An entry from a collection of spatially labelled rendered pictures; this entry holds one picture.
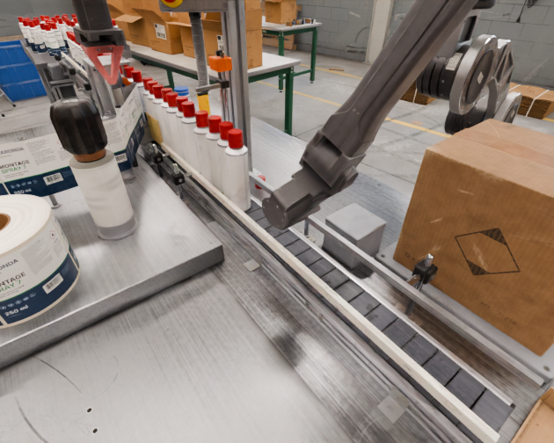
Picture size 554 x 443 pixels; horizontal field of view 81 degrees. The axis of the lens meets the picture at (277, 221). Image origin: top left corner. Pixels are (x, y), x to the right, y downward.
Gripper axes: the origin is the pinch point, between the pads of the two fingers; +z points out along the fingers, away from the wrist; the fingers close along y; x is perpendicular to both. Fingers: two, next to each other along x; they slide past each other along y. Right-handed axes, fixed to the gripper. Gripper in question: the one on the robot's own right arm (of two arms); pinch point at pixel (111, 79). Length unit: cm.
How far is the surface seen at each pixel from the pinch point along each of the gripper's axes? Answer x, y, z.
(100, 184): -9.7, 9.5, 16.6
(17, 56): 11, -476, 68
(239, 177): 17.4, 18.7, 20.2
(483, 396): 19, 78, 31
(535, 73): 557, -74, 86
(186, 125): 17.2, -6.2, 15.3
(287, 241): 19.3, 34.0, 30.6
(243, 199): 17.9, 18.8, 26.7
